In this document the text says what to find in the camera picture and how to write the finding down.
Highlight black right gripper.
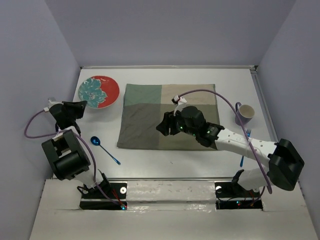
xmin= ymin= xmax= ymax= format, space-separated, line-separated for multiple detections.
xmin=155 ymin=107 xmax=198 ymax=137

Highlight red floral plate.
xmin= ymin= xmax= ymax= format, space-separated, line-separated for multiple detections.
xmin=77 ymin=75 xmax=120 ymax=109

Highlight green patchwork cloth placemat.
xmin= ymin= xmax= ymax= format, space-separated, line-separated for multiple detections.
xmin=117 ymin=83 xmax=220 ymax=151

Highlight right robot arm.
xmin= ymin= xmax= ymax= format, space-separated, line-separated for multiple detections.
xmin=156 ymin=106 xmax=305 ymax=196

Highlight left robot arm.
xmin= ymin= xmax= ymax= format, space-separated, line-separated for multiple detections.
xmin=41 ymin=98 xmax=112 ymax=198

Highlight blue metallic spoon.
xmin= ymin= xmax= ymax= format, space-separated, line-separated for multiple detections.
xmin=90 ymin=136 xmax=121 ymax=166

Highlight purple ceramic mug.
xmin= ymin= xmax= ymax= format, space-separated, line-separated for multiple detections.
xmin=235 ymin=102 xmax=255 ymax=125

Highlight blue plastic fork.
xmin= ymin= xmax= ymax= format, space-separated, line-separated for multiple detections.
xmin=239 ymin=128 xmax=252 ymax=168

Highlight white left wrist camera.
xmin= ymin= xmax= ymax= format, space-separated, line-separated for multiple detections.
xmin=43 ymin=97 xmax=62 ymax=113

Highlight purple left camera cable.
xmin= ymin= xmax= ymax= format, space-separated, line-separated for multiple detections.
xmin=23 ymin=109 xmax=126 ymax=210

